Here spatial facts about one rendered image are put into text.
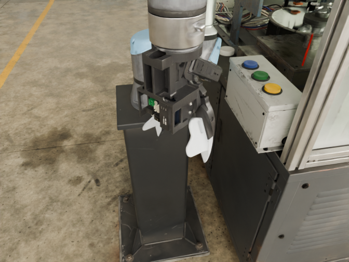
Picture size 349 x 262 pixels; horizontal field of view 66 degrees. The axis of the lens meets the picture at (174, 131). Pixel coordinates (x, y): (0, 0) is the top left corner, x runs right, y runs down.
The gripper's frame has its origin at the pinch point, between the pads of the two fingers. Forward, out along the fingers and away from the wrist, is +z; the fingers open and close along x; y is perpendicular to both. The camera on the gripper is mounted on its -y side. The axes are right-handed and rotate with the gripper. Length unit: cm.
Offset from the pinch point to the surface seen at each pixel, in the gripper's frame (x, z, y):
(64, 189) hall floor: -90, 91, -5
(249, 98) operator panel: -1.7, 5.7, -30.8
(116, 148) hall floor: -94, 91, -47
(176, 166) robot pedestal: -20.7, 39.1, -22.8
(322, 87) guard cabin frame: 15.5, -7.4, -23.5
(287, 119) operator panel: 10.1, 5.7, -28.6
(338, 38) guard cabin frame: 15.0, -16.9, -23.4
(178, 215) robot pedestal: -20, 71, -24
